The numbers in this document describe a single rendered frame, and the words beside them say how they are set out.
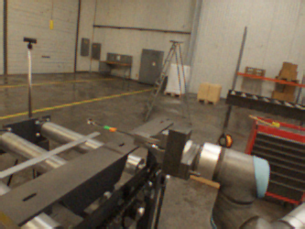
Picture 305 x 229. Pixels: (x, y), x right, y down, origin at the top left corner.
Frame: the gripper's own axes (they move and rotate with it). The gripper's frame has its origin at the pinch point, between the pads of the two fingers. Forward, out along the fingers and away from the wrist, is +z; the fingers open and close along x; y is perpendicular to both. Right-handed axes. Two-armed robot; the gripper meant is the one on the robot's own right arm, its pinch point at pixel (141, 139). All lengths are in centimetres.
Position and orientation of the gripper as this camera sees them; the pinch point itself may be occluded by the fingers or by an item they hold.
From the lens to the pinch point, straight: 58.2
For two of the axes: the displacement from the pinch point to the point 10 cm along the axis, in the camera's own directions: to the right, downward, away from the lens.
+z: -8.9, -2.4, 3.8
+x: 1.4, -9.5, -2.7
